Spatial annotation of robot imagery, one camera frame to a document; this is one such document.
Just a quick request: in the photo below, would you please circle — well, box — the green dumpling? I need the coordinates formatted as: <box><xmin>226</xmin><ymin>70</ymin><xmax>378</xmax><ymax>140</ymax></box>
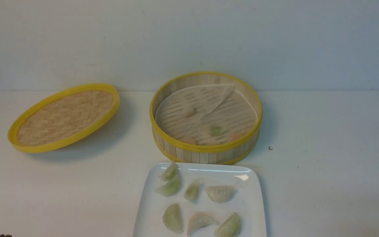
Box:
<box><xmin>154</xmin><ymin>174</ymin><xmax>181</xmax><ymax>197</ymax></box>
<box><xmin>208</xmin><ymin>126</ymin><xmax>227</xmax><ymax>137</ymax></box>

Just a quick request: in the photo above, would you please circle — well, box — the pink dumpling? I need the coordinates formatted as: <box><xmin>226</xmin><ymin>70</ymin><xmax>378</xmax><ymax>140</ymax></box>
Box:
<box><xmin>183</xmin><ymin>107</ymin><xmax>196</xmax><ymax>118</ymax></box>

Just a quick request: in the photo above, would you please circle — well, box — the green dumpling plate top left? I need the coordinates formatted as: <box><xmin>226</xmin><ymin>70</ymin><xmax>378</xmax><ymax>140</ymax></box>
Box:
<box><xmin>159</xmin><ymin>161</ymin><xmax>178</xmax><ymax>182</ymax></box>

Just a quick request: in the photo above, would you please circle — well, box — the small green dumpling plate centre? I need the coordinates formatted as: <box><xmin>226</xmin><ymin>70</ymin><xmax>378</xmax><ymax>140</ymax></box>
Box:
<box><xmin>184</xmin><ymin>182</ymin><xmax>201</xmax><ymax>202</ymax></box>

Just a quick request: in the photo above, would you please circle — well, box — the pale dumpling plate centre right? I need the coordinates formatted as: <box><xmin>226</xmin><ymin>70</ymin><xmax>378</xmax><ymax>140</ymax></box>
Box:
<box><xmin>205</xmin><ymin>186</ymin><xmax>236</xmax><ymax>203</ymax></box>

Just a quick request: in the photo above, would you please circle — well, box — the pale dumpling plate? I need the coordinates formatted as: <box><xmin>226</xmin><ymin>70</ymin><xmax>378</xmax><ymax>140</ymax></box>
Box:
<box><xmin>205</xmin><ymin>186</ymin><xmax>236</xmax><ymax>203</ymax></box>
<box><xmin>187</xmin><ymin>213</ymin><xmax>219</xmax><ymax>237</ymax></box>

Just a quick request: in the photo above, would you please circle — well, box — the white square plate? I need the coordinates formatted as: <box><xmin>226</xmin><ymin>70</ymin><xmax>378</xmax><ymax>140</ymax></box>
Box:
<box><xmin>133</xmin><ymin>163</ymin><xmax>267</xmax><ymax>237</ymax></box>

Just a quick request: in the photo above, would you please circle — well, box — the green dumpling plate lower left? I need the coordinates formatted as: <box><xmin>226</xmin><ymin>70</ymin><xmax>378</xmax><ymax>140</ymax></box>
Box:
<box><xmin>162</xmin><ymin>203</ymin><xmax>184</xmax><ymax>234</ymax></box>

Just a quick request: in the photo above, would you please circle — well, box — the pale dumpling plate bottom centre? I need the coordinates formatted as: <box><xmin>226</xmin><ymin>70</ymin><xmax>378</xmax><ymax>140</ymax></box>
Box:
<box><xmin>187</xmin><ymin>213</ymin><xmax>219</xmax><ymax>237</ymax></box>

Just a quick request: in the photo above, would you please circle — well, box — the green dumpling plate bottom right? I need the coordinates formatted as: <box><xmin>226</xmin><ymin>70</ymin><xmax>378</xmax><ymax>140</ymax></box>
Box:
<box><xmin>214</xmin><ymin>213</ymin><xmax>242</xmax><ymax>237</ymax></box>

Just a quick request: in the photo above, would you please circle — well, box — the white steamer liner paper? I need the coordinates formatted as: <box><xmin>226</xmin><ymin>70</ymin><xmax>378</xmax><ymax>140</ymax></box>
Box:
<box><xmin>154</xmin><ymin>84</ymin><xmax>259</xmax><ymax>146</ymax></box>

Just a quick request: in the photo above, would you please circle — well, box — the yellow rimmed bamboo steamer basket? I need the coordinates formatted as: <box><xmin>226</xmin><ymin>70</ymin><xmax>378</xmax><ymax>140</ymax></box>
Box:
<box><xmin>149</xmin><ymin>72</ymin><xmax>263</xmax><ymax>165</ymax></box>

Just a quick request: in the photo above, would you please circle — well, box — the yellow rimmed bamboo steamer lid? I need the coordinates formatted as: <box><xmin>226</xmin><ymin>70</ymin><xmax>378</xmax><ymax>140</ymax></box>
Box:
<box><xmin>7</xmin><ymin>83</ymin><xmax>120</xmax><ymax>153</ymax></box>

